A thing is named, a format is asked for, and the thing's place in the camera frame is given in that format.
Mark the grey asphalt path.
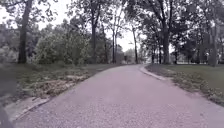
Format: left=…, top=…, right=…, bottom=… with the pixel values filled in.
left=13, top=63, right=224, bottom=128

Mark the pale concrete kerb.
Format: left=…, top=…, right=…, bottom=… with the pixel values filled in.
left=3, top=96, right=51, bottom=123
left=138, top=65, right=168, bottom=82

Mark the green bush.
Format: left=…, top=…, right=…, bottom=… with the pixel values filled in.
left=33, top=29, right=91, bottom=66

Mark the wood of trees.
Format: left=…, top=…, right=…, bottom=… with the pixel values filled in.
left=66, top=0, right=224, bottom=67

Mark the grass with fallen leaves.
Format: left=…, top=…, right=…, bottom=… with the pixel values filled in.
left=0, top=63, right=124, bottom=108

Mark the grass verge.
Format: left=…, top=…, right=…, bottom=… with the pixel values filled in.
left=145, top=63, right=224, bottom=107

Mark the large tree with thick trunk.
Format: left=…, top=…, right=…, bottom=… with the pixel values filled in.
left=0, top=0, right=58, bottom=65

